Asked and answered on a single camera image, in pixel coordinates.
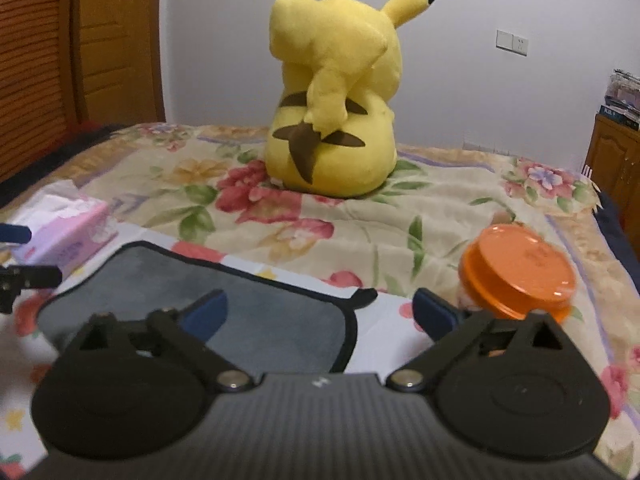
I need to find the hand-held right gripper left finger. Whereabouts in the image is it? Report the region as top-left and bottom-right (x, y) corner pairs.
(69, 288), (257, 393)

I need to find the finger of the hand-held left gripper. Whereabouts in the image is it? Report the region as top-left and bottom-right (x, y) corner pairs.
(0, 264), (64, 315)
(0, 223), (32, 245)

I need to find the wooden cabinet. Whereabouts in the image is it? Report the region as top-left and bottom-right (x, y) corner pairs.
(583, 113), (640, 233)

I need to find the wooden louvred panel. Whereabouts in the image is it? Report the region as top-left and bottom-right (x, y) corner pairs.
(0, 0), (81, 183)

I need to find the jar with orange lid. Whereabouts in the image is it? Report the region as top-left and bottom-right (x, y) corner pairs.
(457, 224), (579, 324)

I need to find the grey towel with black trim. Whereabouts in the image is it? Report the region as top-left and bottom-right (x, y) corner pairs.
(37, 240), (379, 374)

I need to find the floral bed sheet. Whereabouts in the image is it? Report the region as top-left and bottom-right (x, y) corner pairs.
(0, 122), (640, 480)

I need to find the dark blue cloth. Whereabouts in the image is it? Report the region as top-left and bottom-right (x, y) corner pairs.
(594, 191), (640, 293)

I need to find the stack of books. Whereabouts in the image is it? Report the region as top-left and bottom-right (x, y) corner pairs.
(597, 68), (640, 132)

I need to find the pink tissue pack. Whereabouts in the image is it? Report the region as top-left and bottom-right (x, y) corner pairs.
(9, 182), (119, 282)

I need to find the yellow plush toy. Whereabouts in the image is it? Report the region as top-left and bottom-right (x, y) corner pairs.
(263, 0), (443, 197)

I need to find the wooden door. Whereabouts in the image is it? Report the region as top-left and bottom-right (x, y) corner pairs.
(72, 0), (167, 126)

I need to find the white wall socket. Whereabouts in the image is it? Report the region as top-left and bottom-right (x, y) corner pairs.
(496, 29), (530, 56)

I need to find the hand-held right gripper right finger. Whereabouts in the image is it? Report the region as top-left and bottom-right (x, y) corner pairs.
(387, 288), (572, 392)

